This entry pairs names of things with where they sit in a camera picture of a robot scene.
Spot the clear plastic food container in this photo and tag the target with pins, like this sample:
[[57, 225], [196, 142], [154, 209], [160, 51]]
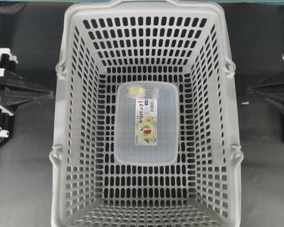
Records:
[[147, 130]]

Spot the grey plastic shopping basket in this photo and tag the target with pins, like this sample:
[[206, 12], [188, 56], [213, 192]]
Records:
[[107, 44]]

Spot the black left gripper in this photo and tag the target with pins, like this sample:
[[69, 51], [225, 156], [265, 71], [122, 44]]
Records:
[[15, 91]]

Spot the cellophane tape in clear packaging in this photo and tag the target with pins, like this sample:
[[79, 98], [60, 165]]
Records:
[[142, 92]]

